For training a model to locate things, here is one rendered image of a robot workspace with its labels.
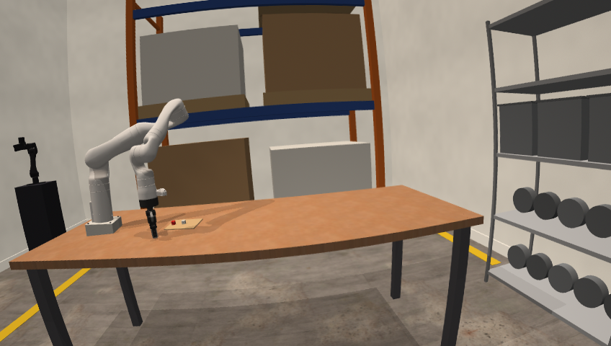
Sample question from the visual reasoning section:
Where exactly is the tan square mat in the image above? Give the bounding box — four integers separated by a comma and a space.
164, 218, 203, 230

